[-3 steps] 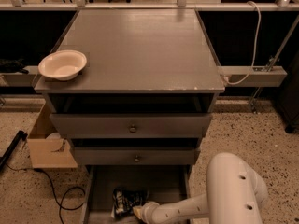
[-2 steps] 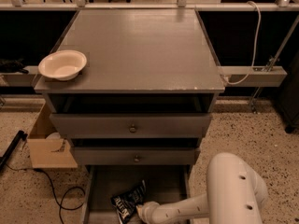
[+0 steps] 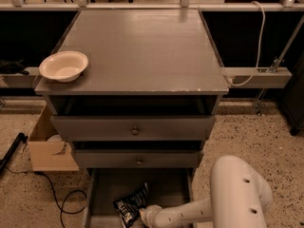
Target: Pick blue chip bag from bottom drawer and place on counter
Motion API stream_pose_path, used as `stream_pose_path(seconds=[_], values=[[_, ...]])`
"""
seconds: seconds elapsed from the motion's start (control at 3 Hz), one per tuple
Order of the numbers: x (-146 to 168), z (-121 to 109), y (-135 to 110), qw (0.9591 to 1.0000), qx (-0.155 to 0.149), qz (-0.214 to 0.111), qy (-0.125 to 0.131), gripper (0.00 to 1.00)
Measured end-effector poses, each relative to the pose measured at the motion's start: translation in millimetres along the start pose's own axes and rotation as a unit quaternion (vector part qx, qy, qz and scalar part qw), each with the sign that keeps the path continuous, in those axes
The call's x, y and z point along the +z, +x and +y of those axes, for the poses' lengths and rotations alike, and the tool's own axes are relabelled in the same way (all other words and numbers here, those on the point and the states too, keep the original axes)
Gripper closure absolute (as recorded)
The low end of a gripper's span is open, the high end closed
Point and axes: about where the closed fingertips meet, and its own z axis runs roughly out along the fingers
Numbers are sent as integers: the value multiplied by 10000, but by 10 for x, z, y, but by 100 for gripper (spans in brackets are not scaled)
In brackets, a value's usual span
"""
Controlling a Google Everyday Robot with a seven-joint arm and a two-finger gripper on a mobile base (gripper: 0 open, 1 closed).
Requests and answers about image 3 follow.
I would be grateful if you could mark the cardboard box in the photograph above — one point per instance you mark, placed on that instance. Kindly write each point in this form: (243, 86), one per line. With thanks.
(48, 151)

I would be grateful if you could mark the grey open bottom drawer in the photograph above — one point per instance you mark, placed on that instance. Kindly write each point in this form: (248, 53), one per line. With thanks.
(166, 188)

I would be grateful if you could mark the grey top drawer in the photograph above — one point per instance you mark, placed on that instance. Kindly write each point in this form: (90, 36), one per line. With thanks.
(133, 128)

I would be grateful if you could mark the grey middle drawer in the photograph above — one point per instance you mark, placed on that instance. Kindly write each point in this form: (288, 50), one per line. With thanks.
(137, 159)

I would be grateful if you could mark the black bar on floor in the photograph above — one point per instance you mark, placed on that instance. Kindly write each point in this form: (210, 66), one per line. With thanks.
(20, 138)

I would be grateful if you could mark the dark cabinet at right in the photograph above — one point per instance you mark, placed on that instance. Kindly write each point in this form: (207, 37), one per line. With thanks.
(292, 103)

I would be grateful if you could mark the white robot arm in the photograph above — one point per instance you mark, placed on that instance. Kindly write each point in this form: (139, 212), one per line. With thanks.
(239, 198)

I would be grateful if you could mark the white bowl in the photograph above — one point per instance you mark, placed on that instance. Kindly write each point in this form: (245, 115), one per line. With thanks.
(64, 67)

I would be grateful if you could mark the grey wooden drawer cabinet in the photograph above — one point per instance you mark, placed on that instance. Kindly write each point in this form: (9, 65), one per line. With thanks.
(141, 62)

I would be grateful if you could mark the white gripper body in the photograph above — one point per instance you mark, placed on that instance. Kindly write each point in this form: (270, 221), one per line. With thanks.
(154, 213)

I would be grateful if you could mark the black object on rail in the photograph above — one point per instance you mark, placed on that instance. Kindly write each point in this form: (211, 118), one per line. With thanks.
(12, 67)

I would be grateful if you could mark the blue chip bag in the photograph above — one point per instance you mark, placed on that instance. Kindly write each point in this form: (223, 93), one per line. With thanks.
(128, 207)

